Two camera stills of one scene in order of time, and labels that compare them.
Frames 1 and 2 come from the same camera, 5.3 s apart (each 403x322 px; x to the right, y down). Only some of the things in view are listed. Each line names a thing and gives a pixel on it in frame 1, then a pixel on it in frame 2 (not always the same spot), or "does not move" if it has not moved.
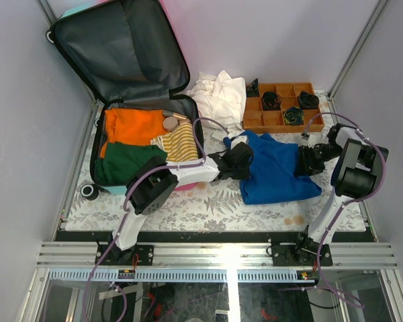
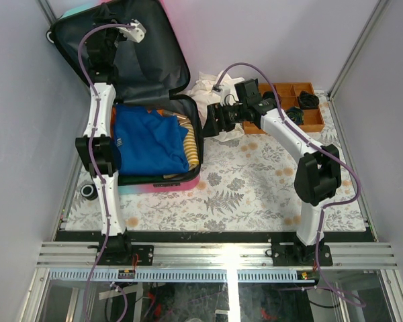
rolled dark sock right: (307, 100) does not move
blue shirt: (272, 178) -> (149, 143)
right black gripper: (310, 168) -> (212, 127)
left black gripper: (243, 175) -> (99, 16)
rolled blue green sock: (293, 115) does not move
